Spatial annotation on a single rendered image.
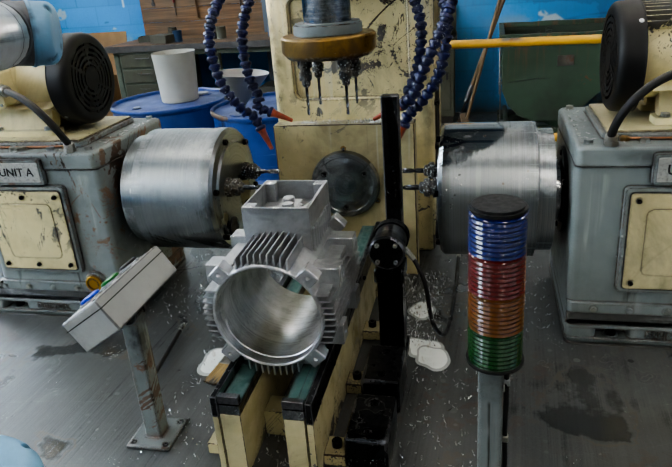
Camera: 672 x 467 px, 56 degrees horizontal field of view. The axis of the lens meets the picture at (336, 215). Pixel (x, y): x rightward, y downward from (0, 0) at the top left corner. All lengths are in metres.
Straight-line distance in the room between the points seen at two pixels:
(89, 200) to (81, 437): 0.46
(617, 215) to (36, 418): 1.01
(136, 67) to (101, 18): 1.38
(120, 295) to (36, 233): 0.55
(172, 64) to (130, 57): 3.15
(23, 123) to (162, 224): 0.37
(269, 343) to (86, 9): 6.93
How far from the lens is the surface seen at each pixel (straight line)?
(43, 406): 1.22
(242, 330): 0.96
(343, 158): 1.34
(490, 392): 0.76
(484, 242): 0.66
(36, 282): 1.49
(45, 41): 0.83
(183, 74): 3.27
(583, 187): 1.11
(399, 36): 1.41
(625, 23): 1.13
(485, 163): 1.12
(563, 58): 5.27
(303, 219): 0.89
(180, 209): 1.25
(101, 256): 1.37
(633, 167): 1.11
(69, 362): 1.32
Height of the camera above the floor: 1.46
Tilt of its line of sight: 22 degrees down
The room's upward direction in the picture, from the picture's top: 4 degrees counter-clockwise
